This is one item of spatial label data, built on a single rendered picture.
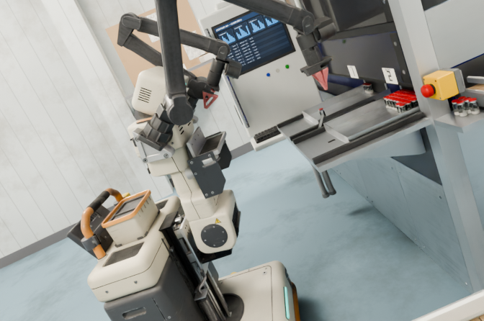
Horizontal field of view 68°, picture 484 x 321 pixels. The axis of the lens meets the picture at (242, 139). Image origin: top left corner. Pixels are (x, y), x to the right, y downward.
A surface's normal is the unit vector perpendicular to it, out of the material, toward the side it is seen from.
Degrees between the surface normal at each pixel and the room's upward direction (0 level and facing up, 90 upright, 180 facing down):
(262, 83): 90
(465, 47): 90
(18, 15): 90
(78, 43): 90
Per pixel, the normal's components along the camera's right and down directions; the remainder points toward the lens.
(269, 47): 0.09, 0.23
